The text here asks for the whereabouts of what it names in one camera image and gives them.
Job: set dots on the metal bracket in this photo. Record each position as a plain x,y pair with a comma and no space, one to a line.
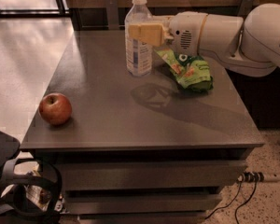
245,7
112,14

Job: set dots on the white power strip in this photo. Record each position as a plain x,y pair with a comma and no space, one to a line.
250,177

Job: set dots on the right metal bracket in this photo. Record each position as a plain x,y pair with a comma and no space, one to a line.
245,7

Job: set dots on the clear plastic water bottle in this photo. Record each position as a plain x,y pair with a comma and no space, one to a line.
138,54

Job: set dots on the red apple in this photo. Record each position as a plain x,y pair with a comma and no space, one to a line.
55,109

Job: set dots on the green chip bag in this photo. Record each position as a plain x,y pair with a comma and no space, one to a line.
190,72

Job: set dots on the black office chair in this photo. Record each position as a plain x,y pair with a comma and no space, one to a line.
29,188

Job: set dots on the top grey drawer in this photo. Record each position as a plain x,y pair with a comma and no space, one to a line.
149,175

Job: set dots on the grey drawer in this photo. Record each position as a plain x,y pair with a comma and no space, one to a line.
149,175
149,218
142,204

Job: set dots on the left metal bracket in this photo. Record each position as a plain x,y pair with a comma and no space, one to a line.
112,14

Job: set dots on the bottom grey drawer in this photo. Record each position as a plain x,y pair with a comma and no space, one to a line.
149,218

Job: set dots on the middle grey drawer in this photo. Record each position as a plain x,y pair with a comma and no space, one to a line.
142,204

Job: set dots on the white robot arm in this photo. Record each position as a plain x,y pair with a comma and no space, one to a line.
249,46

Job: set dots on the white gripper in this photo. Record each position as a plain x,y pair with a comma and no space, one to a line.
186,32

